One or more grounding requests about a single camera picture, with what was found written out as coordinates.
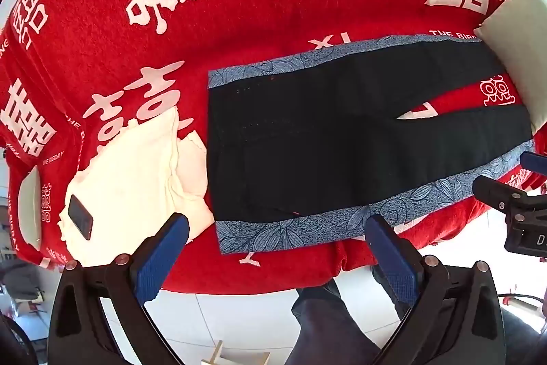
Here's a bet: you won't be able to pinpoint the red printed blanket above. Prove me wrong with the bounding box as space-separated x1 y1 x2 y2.
0 0 547 296

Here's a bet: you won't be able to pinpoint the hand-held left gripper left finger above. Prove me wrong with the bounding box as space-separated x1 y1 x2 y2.
49 213 190 365

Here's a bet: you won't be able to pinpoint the black pants with floral stripes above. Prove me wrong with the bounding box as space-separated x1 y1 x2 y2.
207 35 537 255

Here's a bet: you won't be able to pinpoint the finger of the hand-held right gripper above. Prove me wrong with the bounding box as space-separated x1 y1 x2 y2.
472 174 540 217
520 151 547 172

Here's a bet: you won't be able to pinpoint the light wooden frame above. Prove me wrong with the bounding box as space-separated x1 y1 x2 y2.
201 340 271 365

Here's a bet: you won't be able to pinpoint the black smartphone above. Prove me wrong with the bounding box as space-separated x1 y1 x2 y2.
67 194 94 241

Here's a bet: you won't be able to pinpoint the white curved object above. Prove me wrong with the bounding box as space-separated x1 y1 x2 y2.
19 165 44 251

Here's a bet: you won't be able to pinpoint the person's leg in grey trousers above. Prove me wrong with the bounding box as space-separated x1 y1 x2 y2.
284 264 428 365

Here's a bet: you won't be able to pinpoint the pale green pillow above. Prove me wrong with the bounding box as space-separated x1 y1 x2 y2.
474 0 547 135

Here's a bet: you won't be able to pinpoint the cream cloth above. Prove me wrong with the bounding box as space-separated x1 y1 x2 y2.
57 108 215 268

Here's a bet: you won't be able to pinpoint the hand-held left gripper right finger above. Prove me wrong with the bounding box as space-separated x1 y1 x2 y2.
366 214 507 365

